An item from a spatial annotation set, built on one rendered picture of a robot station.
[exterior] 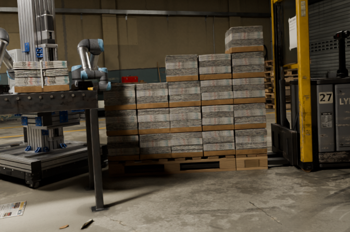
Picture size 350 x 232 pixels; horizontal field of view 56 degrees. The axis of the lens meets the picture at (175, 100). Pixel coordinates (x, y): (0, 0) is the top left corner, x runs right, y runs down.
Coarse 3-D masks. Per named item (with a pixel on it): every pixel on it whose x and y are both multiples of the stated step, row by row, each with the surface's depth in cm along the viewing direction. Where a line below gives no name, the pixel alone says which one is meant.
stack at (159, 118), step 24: (120, 96) 297; (144, 96) 298; (168, 96) 319; (192, 96) 298; (216, 96) 298; (120, 120) 298; (144, 120) 298; (168, 120) 299; (192, 120) 299; (216, 120) 299; (120, 144) 300; (144, 144) 300; (168, 144) 301; (192, 144) 300; (216, 144) 300; (120, 168) 301; (144, 168) 316; (168, 168) 301; (192, 168) 314; (216, 168) 303
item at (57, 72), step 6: (48, 66) 245; (54, 66) 247; (60, 66) 248; (66, 66) 250; (48, 72) 246; (54, 72) 247; (60, 72) 249; (66, 72) 250; (48, 78) 247; (54, 78) 248; (60, 78) 249; (66, 78) 251; (48, 84) 247; (54, 84) 248; (60, 84) 250; (66, 90) 252
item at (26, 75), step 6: (18, 66) 239; (24, 66) 240; (30, 66) 241; (36, 66) 243; (18, 72) 239; (24, 72) 241; (30, 72) 242; (36, 72) 243; (18, 78) 241; (24, 78) 242; (30, 78) 243; (36, 78) 244; (18, 84) 240; (24, 84) 241; (30, 84) 243; (36, 84) 244
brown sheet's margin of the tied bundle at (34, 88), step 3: (15, 87) 239; (18, 87) 240; (21, 87) 240; (24, 87) 241; (27, 87) 242; (30, 87) 242; (33, 87) 243; (36, 87) 244; (15, 90) 239; (18, 90) 240; (21, 90) 241; (24, 90) 241; (27, 90) 242; (30, 90) 243; (33, 90) 243; (36, 90) 244
